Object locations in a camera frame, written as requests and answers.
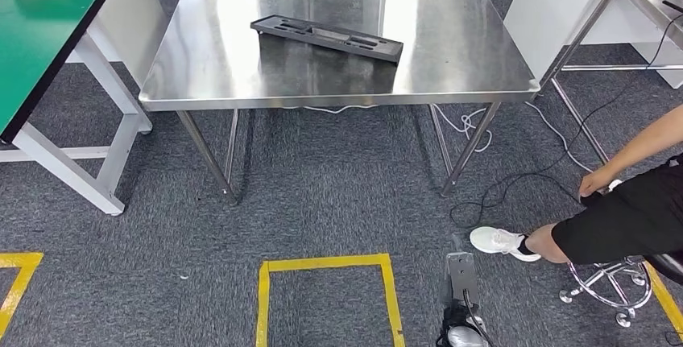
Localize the person's hand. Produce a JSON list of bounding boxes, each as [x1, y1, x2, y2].
[[577, 167, 615, 200]]

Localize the black plastic panel part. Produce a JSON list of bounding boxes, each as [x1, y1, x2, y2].
[[249, 14, 405, 65]]

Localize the stainless steel workbench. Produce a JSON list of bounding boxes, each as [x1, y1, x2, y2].
[[139, 0, 541, 199]]

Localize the seated person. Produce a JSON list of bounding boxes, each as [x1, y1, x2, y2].
[[469, 104, 683, 266]]

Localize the chrome swivel stool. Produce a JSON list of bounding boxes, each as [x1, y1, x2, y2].
[[558, 250, 683, 329]]

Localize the white panel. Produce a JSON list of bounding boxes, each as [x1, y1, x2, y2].
[[503, 0, 683, 89]]

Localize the yellow floor tape square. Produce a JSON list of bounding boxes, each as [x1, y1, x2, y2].
[[254, 252, 408, 347]]

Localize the black floor cable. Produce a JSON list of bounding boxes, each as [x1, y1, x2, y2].
[[449, 10, 683, 229]]

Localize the white floor cable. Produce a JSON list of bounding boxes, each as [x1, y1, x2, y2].
[[283, 100, 596, 174]]

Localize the green table white frame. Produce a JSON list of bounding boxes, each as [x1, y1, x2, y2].
[[0, 0, 154, 217]]

